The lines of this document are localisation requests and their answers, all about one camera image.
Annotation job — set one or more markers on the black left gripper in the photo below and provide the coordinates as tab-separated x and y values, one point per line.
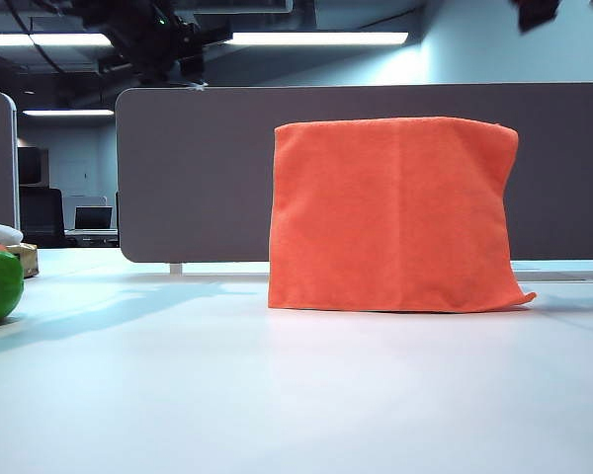
173	44

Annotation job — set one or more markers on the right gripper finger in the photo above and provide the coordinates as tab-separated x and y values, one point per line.
536	12

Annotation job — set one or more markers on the orange microfiber cloth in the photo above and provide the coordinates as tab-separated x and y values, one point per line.
390	212

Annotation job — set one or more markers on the wide grey desk divider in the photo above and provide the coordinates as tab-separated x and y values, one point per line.
188	173

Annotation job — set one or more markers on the short ceiling light strip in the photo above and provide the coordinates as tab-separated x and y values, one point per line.
64	113

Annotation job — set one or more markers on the long ceiling light strip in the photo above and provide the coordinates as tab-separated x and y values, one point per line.
326	38

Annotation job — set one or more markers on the open laptop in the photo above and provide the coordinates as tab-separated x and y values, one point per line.
94	218

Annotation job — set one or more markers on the dark background cabinet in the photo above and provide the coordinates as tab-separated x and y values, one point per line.
30	165

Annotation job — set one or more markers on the white background desk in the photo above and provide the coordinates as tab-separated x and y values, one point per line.
93	237

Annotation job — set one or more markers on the white divider mounting foot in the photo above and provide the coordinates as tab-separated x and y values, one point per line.
176	269

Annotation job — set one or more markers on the black office chair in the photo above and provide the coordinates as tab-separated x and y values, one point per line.
40	217

